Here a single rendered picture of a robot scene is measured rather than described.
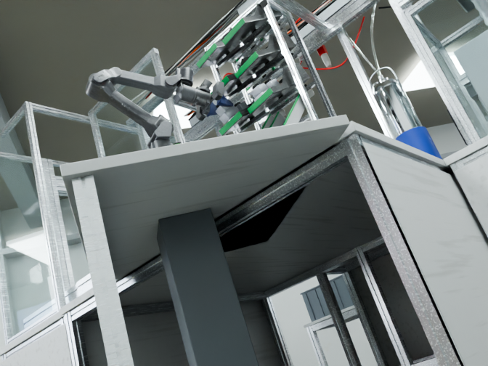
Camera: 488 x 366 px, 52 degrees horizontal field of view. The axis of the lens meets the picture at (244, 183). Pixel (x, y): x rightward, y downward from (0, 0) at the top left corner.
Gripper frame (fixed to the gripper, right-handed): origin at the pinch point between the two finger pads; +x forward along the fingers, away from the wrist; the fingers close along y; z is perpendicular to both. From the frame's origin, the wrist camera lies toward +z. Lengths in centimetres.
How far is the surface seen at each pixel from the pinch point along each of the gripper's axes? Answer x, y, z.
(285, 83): 15.5, -19.5, 3.0
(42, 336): -34, 109, -70
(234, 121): 3.8, -3.0, -7.8
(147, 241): -20, 9, -55
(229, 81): -0.1, -5.6, 7.2
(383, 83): 81, -5, 40
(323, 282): 111, 90, -28
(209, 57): -6.0, 0.8, 21.7
